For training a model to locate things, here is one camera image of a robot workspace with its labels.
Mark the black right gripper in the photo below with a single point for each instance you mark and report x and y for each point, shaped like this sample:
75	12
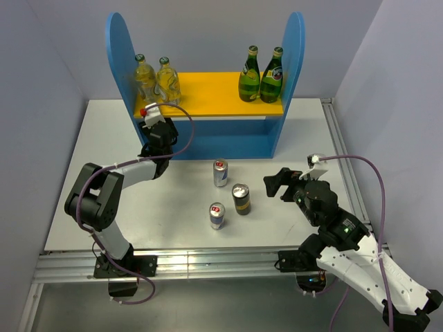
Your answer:
284	176

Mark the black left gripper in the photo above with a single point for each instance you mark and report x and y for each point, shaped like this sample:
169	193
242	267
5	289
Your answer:
173	131

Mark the black can yellow label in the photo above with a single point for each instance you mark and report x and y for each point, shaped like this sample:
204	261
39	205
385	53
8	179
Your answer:
241	197

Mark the clear glass bottle green cap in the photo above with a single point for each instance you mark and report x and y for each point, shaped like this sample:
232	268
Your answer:
168	84

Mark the red bull can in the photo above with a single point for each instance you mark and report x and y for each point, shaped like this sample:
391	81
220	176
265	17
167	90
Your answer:
220	172
217	213

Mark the Red Bull can front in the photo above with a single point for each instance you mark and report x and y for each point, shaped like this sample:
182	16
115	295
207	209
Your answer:
217	213

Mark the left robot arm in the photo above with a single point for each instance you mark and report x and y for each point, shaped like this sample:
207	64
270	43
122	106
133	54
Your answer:
95	196

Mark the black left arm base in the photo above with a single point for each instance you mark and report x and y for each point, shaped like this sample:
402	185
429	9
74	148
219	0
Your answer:
123	283

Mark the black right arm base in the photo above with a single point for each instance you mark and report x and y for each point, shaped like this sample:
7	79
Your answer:
309	276

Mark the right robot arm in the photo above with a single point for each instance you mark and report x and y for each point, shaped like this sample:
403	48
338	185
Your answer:
346	248

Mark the blue and yellow shelf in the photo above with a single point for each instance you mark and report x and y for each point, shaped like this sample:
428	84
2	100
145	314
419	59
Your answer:
224	126

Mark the green Perrier bottle right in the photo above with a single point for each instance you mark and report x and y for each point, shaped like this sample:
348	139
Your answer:
271	82

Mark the green perrier bottle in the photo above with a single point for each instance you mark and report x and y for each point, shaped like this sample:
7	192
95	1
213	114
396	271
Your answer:
271	82
249	78

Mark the green Perrier bottle left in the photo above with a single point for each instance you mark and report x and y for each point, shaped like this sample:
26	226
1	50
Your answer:
249	78

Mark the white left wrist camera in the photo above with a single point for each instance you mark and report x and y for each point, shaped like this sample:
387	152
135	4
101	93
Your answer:
151	115

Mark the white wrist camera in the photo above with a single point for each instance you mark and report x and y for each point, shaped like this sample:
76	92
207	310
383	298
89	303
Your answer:
151	115
317	167

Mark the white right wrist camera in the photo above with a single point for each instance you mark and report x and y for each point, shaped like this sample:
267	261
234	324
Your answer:
317	167

